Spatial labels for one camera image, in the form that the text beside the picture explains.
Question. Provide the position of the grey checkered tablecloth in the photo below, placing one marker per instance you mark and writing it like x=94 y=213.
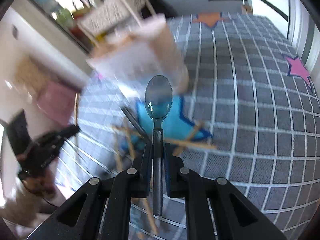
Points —
x=264 y=122

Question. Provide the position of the dark translucent blue spoon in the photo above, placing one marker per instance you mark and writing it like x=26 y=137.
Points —
x=158 y=102

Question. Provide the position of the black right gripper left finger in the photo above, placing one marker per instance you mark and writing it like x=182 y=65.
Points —
x=100 y=209

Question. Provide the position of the beige perforated storage rack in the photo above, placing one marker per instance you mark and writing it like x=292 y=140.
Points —
x=109 y=14

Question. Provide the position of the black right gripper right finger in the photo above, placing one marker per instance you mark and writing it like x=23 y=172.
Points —
x=214 y=209

